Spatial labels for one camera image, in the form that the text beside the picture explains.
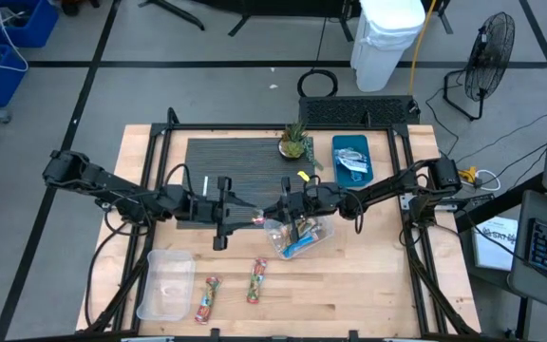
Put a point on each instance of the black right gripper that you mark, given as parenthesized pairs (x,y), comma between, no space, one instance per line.
(316,202)

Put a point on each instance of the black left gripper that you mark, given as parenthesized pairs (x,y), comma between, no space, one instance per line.
(204,210)

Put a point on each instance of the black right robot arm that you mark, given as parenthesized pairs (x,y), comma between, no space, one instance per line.
(387,187)

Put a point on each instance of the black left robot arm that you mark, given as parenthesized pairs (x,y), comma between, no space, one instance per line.
(112,185)

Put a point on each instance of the small white stick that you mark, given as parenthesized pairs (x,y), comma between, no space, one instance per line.
(205,186)

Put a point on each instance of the yellow tag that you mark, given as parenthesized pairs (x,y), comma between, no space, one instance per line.
(304,176)

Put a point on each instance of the dark striped placemat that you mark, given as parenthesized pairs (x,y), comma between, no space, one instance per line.
(245,161)

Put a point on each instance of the potted succulent plant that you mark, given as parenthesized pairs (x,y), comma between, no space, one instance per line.
(293,148)

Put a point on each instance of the teal plastic bin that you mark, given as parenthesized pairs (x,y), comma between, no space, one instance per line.
(342,179)

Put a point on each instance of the clear plastic container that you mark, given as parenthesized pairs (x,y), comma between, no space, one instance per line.
(166,285)

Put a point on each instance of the black perforated case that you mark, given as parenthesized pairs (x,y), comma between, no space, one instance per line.
(349,110)

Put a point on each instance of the yellow power plug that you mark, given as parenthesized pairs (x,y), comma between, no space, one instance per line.
(468,175)

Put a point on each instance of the white trash bin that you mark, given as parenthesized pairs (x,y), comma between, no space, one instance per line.
(382,43)

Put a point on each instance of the black partition curtain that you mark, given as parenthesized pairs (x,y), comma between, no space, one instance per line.
(178,14)

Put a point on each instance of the white printed sign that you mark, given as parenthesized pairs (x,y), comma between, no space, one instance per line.
(492,252)

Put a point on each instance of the black floor fan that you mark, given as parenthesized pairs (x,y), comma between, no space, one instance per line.
(487,52)

